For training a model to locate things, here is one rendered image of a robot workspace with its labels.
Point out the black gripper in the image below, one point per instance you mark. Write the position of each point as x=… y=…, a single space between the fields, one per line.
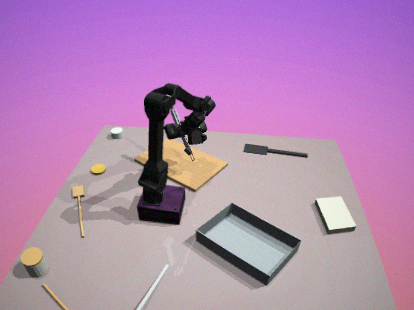
x=173 y=131

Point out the light wooden board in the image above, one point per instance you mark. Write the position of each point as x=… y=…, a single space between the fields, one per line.
x=192 y=175

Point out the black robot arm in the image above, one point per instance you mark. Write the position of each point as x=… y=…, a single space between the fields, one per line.
x=157 y=106

